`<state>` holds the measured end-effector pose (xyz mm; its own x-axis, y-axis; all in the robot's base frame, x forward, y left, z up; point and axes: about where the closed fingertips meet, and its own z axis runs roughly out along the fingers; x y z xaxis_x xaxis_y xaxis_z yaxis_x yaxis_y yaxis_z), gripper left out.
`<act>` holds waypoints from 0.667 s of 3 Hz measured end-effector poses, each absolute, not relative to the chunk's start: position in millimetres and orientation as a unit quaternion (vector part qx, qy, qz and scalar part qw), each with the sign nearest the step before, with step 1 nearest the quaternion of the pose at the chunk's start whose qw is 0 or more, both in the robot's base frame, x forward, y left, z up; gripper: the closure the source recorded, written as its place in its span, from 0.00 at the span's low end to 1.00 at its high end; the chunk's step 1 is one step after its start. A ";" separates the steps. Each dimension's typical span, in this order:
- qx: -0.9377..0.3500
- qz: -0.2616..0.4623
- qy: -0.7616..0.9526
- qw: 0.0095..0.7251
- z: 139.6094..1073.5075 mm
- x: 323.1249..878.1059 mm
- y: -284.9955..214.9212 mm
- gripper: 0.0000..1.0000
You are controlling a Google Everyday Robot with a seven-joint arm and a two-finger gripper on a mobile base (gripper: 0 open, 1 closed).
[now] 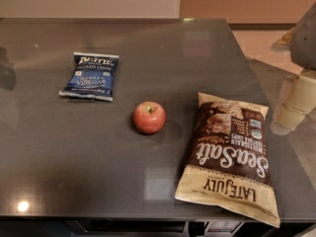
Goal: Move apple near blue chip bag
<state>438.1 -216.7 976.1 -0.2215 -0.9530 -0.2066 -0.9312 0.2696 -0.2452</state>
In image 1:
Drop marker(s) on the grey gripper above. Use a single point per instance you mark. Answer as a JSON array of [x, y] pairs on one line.
[[304, 44]]

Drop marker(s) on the red apple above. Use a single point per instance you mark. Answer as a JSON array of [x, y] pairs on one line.
[[149, 117]]

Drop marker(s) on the brown and cream chip bag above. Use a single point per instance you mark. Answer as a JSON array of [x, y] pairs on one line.
[[229, 165]]

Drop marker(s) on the blue chip bag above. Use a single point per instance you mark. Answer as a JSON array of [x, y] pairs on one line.
[[93, 76]]

